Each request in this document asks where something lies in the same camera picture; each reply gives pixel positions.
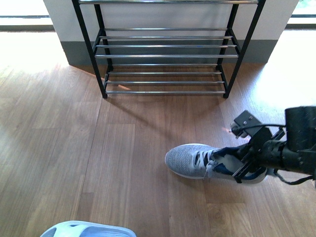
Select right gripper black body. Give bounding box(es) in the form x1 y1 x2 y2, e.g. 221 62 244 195
233 123 285 183

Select grey sneaker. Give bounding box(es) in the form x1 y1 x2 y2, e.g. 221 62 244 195
164 143 269 186

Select light blue slipper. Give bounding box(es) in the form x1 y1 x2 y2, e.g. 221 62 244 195
41 221 136 237

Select black metal shoe rack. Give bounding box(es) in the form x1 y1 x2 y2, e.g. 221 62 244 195
73 0 265 98

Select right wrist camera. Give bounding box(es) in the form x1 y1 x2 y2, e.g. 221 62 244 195
230 110 262 138

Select black camera cable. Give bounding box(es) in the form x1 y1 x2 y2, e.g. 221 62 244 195
232 123 316 186

